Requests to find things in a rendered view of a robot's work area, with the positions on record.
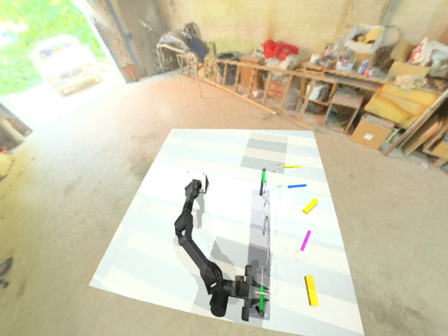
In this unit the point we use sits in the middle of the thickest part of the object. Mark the yellow rectangular block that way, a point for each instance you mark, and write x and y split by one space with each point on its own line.
309 206
310 290

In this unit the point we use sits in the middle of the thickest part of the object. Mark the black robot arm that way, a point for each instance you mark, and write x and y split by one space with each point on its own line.
209 271

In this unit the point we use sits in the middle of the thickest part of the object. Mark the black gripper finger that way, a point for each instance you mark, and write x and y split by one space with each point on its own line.
255 301
254 283

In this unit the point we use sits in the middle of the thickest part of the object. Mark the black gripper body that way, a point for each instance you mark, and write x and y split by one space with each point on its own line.
247 301

